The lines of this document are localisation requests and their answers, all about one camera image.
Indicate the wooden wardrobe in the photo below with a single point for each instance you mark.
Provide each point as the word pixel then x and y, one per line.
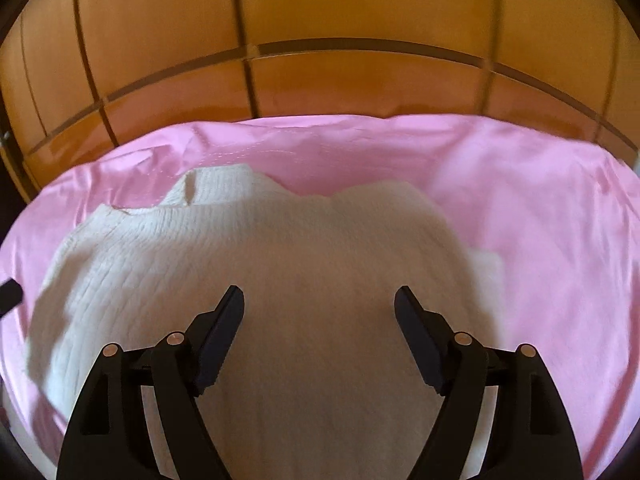
pixel 320 15

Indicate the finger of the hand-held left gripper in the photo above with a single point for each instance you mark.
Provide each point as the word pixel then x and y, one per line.
pixel 9 297

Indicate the pink bed sheet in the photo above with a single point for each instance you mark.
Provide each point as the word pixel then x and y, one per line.
pixel 540 220

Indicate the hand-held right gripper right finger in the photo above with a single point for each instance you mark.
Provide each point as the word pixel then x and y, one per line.
pixel 417 332

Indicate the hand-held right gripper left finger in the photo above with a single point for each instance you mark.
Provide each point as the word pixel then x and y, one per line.
pixel 222 330

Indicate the white knitted sweater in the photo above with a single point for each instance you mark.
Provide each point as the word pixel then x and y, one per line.
pixel 310 250

